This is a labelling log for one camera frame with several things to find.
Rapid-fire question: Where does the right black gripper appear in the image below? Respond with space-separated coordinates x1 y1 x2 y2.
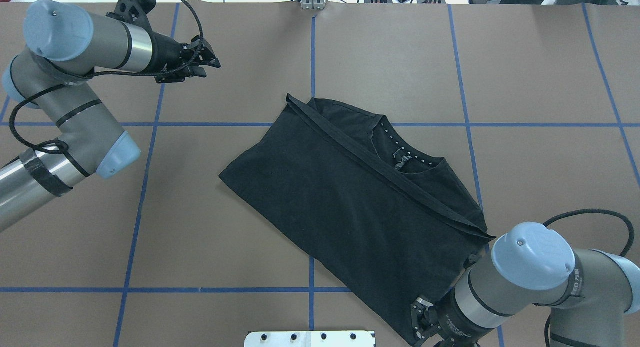
410 293 471 347

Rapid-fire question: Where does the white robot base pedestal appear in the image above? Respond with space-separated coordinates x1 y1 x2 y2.
244 329 377 347

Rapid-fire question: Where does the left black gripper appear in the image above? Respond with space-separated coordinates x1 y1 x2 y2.
150 33 221 84

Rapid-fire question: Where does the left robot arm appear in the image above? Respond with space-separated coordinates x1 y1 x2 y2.
0 0 221 231

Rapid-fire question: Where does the black graphic t-shirt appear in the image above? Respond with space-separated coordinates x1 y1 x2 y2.
219 95 493 345

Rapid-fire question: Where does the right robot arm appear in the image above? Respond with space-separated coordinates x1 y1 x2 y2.
411 222 640 347

